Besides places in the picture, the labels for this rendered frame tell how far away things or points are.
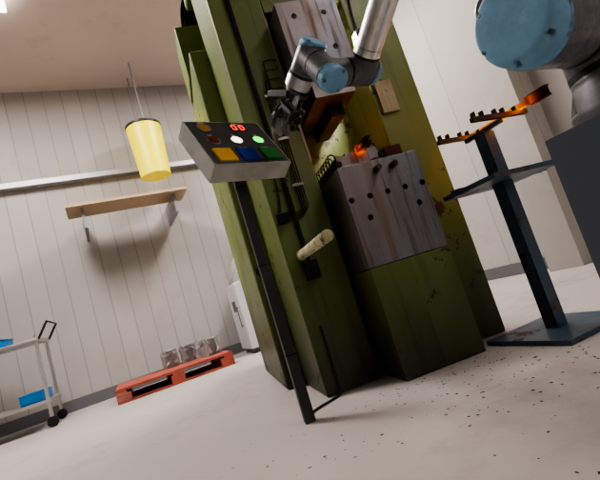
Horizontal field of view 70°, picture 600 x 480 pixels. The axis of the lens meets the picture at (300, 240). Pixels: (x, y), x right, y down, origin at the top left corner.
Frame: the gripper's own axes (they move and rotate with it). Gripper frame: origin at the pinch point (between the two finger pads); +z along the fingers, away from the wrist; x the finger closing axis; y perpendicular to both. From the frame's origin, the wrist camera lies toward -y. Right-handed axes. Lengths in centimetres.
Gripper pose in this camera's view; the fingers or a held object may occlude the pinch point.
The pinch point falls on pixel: (275, 134)
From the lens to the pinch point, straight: 166.1
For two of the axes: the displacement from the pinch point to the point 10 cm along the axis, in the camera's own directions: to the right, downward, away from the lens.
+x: 7.6, -1.5, 6.3
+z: -3.5, 7.2, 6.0
